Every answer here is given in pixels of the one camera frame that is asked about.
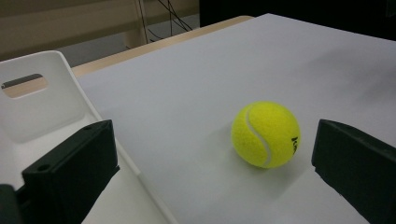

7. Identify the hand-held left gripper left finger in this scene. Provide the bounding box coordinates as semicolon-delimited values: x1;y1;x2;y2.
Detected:
18;119;120;224

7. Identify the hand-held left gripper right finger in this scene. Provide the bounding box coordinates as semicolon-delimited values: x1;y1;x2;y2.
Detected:
311;119;396;224

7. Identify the white plastic bin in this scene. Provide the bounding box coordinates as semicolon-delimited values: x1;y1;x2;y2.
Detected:
0;50;180;224

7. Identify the yellow tennis ball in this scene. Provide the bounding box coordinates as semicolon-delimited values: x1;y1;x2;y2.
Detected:
231;100;302;170

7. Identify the beige wooden desk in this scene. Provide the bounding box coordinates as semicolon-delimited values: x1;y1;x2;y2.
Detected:
0;0;200;63

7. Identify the white foam board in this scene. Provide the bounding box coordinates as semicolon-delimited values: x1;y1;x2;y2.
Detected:
76;13;396;224

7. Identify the bundle of black cables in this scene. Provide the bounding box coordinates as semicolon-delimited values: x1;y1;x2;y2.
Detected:
138;0;194;50

